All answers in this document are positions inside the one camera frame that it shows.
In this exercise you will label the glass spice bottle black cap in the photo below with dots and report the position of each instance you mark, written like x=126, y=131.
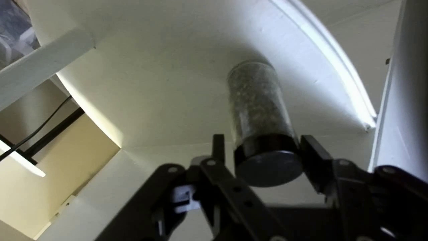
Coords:
x=258, y=112

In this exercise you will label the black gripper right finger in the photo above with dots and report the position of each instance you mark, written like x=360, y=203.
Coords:
x=356, y=196

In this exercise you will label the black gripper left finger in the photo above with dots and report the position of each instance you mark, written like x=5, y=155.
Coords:
x=222, y=192

